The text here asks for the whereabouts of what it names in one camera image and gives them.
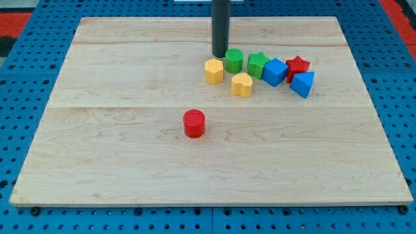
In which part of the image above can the green cylinder block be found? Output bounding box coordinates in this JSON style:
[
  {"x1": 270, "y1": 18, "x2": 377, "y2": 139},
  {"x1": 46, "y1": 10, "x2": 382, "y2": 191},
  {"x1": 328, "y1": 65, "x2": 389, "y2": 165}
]
[{"x1": 225, "y1": 48, "x2": 244, "y2": 73}]

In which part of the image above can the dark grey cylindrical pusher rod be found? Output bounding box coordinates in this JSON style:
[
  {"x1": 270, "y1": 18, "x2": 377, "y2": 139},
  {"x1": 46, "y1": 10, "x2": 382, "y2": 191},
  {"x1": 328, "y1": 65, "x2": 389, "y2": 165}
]
[{"x1": 212, "y1": 0, "x2": 231, "y2": 58}]

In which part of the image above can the light wooden board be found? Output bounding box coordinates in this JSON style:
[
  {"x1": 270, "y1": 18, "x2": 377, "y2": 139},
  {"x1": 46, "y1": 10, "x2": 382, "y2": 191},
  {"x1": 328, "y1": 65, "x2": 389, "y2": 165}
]
[{"x1": 10, "y1": 17, "x2": 413, "y2": 207}]

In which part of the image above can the blue triangle block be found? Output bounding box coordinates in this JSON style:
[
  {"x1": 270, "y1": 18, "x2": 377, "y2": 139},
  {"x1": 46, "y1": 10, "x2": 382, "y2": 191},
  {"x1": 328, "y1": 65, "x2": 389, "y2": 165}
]
[{"x1": 290, "y1": 71, "x2": 315, "y2": 99}]

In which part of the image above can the yellow heart block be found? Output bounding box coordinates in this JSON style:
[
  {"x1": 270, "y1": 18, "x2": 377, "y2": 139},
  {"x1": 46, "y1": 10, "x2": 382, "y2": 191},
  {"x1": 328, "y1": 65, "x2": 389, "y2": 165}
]
[{"x1": 230, "y1": 73, "x2": 253, "y2": 98}]

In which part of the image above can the green star block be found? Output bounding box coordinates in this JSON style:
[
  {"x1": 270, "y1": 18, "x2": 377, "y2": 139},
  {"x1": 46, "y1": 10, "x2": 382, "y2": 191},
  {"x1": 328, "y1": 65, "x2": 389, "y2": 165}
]
[{"x1": 247, "y1": 52, "x2": 270, "y2": 79}]

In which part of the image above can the yellow hexagon block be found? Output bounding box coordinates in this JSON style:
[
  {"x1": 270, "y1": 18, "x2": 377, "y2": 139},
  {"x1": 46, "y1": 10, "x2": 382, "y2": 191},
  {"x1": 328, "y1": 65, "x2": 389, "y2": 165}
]
[{"x1": 204, "y1": 58, "x2": 224, "y2": 85}]

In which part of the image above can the blue perforated base panel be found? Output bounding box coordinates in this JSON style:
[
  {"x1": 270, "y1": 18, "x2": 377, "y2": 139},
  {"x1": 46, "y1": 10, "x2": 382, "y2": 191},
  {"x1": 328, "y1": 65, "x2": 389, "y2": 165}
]
[{"x1": 1, "y1": 1, "x2": 415, "y2": 233}]

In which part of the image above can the red cylinder block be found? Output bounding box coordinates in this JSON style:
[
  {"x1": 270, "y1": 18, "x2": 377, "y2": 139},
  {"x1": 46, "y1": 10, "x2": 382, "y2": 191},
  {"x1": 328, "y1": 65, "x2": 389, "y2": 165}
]
[{"x1": 183, "y1": 109, "x2": 205, "y2": 138}]

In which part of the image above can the blue cube block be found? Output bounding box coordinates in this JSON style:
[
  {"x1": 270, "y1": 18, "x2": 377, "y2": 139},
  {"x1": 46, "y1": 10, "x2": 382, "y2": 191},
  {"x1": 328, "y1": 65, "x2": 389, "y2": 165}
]
[{"x1": 261, "y1": 58, "x2": 289, "y2": 87}]

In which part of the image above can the red star block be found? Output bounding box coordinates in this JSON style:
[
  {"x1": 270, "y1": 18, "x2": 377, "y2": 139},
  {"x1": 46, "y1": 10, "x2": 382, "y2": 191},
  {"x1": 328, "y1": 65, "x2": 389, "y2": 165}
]
[{"x1": 285, "y1": 56, "x2": 310, "y2": 83}]

